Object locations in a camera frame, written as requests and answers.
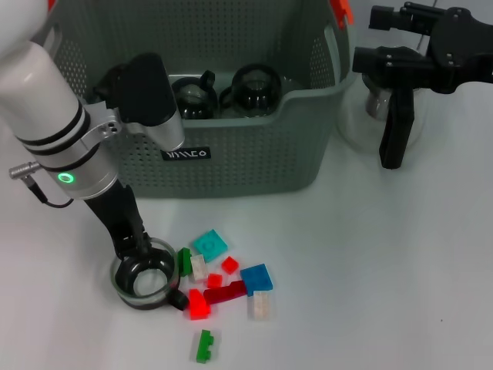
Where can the green stepped toy brick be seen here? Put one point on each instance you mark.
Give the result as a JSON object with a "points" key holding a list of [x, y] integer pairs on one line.
{"points": [[203, 347]]}

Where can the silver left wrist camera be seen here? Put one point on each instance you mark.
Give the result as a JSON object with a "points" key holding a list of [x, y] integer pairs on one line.
{"points": [[154, 92]]}

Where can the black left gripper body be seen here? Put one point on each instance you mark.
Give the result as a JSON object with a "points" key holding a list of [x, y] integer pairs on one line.
{"points": [[115, 212]]}

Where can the bright orange-red toy brick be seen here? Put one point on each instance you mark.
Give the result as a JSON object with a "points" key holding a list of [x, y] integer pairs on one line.
{"points": [[198, 306]]}

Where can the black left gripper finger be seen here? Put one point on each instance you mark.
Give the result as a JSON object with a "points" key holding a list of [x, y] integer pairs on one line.
{"points": [[140, 243], [123, 248]]}

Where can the glass carafe with black lid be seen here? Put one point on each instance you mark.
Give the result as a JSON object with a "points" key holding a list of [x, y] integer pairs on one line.
{"points": [[396, 127]]}

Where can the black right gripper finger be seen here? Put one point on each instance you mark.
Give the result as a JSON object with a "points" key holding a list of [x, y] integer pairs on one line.
{"points": [[404, 17], [396, 61]]}

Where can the large clear toy brick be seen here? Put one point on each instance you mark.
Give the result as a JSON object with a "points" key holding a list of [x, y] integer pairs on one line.
{"points": [[262, 306]]}

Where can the teal square toy plate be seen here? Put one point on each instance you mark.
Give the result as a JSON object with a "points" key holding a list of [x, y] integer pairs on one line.
{"points": [[210, 246]]}

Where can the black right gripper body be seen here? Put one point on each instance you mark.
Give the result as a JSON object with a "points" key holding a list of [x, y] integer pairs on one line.
{"points": [[462, 50]]}

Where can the metal connector on left arm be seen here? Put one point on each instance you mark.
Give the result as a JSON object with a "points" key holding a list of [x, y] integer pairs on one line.
{"points": [[23, 170]]}

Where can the small red toy brick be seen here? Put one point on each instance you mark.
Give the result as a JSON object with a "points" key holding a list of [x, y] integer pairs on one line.
{"points": [[230, 265], [215, 280]]}

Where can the grey perforated storage basket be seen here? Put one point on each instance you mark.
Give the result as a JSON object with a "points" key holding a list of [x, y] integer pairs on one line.
{"points": [[250, 162]]}

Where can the small clear toy brick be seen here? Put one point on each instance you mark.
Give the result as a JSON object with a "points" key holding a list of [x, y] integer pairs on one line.
{"points": [[199, 268]]}

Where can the long dark red toy brick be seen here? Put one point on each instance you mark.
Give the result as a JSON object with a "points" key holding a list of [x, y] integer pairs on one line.
{"points": [[225, 293]]}

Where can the dark green toy brick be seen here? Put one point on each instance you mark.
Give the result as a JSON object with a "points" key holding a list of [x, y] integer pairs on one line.
{"points": [[185, 262]]}

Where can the glass teacup with black base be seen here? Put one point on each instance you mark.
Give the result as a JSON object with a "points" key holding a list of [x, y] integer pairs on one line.
{"points": [[252, 96], [192, 104], [127, 281]]}

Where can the blue toy plate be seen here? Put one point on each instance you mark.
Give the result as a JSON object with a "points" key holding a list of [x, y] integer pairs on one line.
{"points": [[257, 279]]}

